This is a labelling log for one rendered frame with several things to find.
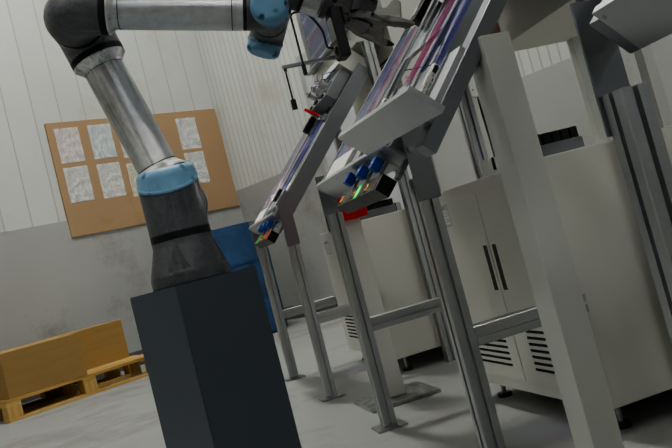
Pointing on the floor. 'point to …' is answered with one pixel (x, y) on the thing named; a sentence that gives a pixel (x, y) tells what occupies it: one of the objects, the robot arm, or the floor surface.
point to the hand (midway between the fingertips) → (403, 38)
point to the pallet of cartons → (65, 369)
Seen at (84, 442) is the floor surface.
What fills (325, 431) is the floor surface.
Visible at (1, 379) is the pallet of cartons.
